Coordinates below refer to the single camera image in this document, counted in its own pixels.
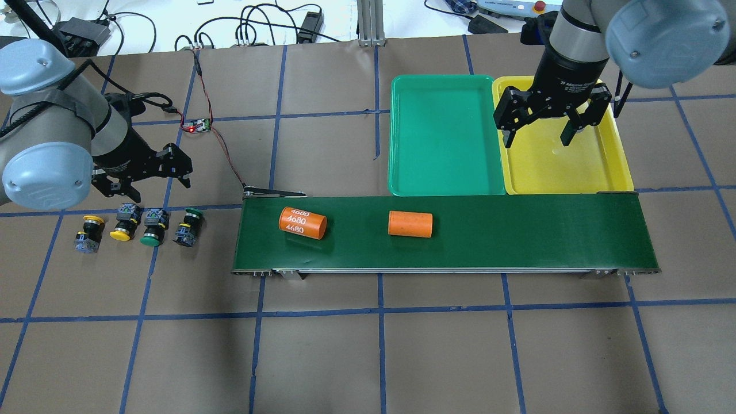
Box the small green circuit board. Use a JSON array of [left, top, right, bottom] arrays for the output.
[[181, 118, 212, 134]]

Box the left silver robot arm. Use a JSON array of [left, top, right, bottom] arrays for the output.
[[1, 39, 193, 210]]

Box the aluminium frame post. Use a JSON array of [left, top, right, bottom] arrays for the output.
[[356, 0, 386, 47]]

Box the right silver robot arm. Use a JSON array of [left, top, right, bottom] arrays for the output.
[[388, 1, 734, 197]]

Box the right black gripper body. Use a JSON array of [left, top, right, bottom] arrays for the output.
[[493, 60, 612, 133]]

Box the yellow push button switch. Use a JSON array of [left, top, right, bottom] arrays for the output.
[[109, 202, 143, 242], [74, 214, 105, 254]]

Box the green push button switch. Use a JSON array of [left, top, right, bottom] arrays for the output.
[[173, 207, 204, 247], [140, 209, 169, 247]]

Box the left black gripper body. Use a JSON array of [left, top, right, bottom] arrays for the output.
[[91, 129, 173, 196]]

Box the orange cylinder with 4680 print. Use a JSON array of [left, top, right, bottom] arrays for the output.
[[278, 206, 328, 239]]

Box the plain orange cylinder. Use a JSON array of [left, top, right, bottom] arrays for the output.
[[388, 210, 434, 238]]

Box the black power adapter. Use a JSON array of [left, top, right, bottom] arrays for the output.
[[296, 11, 324, 44]]

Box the green conveyor belt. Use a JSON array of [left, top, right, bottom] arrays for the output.
[[231, 192, 661, 277]]

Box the red black wire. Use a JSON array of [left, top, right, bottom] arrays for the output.
[[183, 47, 247, 187]]

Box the green plastic tray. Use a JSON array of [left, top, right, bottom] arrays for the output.
[[388, 74, 506, 197]]

